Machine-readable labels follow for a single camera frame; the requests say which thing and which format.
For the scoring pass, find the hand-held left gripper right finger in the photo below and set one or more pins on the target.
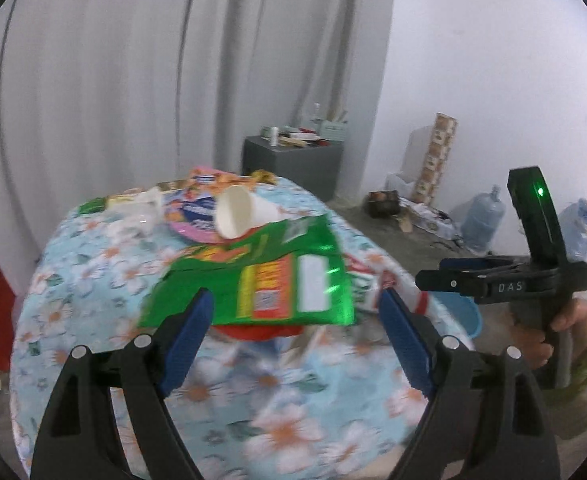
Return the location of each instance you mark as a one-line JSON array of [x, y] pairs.
[[403, 340]]

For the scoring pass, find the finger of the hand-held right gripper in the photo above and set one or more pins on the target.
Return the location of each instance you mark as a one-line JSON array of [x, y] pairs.
[[448, 281], [473, 262]]

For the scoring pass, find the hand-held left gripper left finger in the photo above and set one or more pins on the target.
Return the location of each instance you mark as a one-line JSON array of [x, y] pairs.
[[188, 340]]

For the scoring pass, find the blue plastic bin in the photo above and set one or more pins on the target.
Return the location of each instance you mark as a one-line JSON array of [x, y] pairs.
[[463, 312]]

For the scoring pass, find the green snack bag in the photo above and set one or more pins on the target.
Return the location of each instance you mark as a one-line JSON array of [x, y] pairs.
[[273, 260]]

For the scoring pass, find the white paper cup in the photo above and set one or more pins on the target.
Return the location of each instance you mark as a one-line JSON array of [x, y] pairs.
[[233, 210]]

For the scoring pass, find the person's right hand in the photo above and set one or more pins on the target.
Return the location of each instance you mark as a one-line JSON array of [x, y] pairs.
[[536, 350]]

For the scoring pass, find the blue plastic bag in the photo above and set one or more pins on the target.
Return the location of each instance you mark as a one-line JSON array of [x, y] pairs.
[[581, 225]]

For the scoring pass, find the blue water jug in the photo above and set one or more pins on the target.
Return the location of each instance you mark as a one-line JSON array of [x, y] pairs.
[[483, 220]]

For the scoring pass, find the white printed bag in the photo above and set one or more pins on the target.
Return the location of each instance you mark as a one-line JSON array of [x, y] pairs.
[[431, 220]]

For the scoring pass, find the red white packet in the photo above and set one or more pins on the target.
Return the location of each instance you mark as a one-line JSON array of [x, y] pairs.
[[368, 285]]

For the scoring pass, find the red plastic wrapper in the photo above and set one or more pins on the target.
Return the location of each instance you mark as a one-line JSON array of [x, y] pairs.
[[258, 332]]

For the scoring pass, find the dark pot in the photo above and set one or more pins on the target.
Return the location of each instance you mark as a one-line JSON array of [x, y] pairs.
[[384, 204]]

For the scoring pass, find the floral blue tablecloth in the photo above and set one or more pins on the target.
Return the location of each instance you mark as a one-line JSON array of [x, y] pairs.
[[98, 270]]

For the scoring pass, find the pink orange snack packet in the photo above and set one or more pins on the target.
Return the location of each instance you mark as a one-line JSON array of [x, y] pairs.
[[193, 210]]

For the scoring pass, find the green yellow wrapper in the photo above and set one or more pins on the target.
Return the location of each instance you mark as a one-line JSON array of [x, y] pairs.
[[98, 202]]

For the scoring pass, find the gold wrapper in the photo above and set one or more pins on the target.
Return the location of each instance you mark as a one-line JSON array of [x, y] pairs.
[[263, 177]]

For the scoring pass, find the pale green holder box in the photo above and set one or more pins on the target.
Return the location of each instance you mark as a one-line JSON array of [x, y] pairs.
[[335, 131]]

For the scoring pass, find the grey cabinet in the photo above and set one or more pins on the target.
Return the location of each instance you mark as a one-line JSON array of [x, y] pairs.
[[293, 170]]

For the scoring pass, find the wooden brush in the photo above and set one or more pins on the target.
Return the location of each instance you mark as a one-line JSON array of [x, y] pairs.
[[293, 143]]

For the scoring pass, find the clear spray bottle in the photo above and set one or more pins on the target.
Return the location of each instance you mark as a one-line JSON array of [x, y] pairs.
[[317, 119]]

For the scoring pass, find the small white bottle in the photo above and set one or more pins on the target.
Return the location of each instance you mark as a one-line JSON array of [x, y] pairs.
[[274, 136]]

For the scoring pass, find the white curtain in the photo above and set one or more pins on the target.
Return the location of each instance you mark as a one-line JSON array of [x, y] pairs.
[[123, 85]]

